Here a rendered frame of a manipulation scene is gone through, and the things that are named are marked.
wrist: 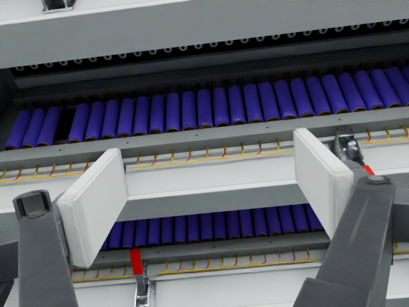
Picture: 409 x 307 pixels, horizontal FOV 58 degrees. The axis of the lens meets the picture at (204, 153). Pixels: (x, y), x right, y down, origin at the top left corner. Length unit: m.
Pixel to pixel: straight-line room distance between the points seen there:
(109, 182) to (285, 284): 0.41
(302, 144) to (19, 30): 0.28
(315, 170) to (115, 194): 0.10
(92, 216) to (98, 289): 0.44
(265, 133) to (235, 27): 0.13
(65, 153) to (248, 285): 0.30
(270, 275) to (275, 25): 0.35
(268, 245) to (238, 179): 0.16
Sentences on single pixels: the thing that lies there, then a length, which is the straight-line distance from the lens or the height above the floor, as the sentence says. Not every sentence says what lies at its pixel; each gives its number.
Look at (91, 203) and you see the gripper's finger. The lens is 0.16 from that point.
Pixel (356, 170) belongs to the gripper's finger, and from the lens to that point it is 0.16.
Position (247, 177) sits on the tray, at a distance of 0.42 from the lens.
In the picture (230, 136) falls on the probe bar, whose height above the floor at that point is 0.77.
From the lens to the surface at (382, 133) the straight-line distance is 0.47.
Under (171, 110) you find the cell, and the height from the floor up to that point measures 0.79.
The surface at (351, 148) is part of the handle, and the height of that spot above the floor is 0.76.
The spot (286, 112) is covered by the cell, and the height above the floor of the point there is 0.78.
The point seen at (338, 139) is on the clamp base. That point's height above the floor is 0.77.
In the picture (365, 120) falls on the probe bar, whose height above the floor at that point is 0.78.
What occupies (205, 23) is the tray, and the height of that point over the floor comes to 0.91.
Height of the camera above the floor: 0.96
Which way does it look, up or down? 28 degrees down
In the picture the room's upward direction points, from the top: 8 degrees counter-clockwise
